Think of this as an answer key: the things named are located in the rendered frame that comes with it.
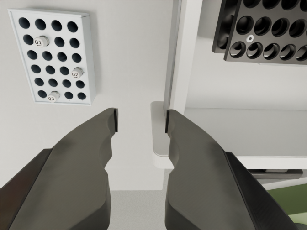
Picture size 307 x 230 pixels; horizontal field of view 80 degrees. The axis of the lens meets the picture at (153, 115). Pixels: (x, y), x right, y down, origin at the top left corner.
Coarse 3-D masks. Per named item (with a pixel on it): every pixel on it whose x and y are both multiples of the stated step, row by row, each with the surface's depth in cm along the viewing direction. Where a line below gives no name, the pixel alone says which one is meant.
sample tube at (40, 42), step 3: (42, 36) 23; (36, 39) 22; (39, 39) 22; (42, 39) 22; (45, 39) 23; (36, 42) 22; (39, 42) 22; (42, 42) 22; (45, 42) 23; (48, 42) 24; (36, 45) 22; (39, 45) 22; (42, 45) 23; (45, 45) 23
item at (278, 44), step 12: (228, 48) 15; (264, 48) 15; (276, 48) 15; (228, 60) 15; (240, 60) 15; (252, 60) 15; (264, 60) 15; (276, 60) 16; (288, 60) 16; (300, 60) 16
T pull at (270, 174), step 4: (252, 172) 21; (256, 172) 21; (260, 172) 21; (264, 172) 21; (268, 172) 21; (272, 172) 21; (276, 172) 21; (280, 172) 21; (284, 172) 22; (288, 172) 22; (292, 172) 22; (296, 172) 22; (300, 172) 22; (256, 176) 21; (260, 176) 21; (264, 176) 21; (268, 176) 22; (272, 176) 22; (276, 176) 22; (280, 176) 22; (284, 176) 22; (288, 176) 22; (292, 176) 22; (296, 176) 22; (300, 176) 22
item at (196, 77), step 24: (192, 0) 14; (216, 0) 19; (192, 24) 14; (216, 24) 20; (192, 48) 15; (168, 72) 20; (192, 72) 22; (216, 72) 22; (240, 72) 23; (264, 72) 23; (288, 72) 23; (168, 96) 20; (192, 96) 24; (216, 96) 24; (240, 96) 24; (264, 96) 25; (288, 96) 25
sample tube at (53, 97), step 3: (51, 93) 27; (54, 93) 27; (57, 93) 27; (48, 96) 26; (51, 96) 26; (54, 96) 26; (57, 96) 27; (48, 99) 26; (51, 99) 26; (54, 99) 26; (51, 102) 27
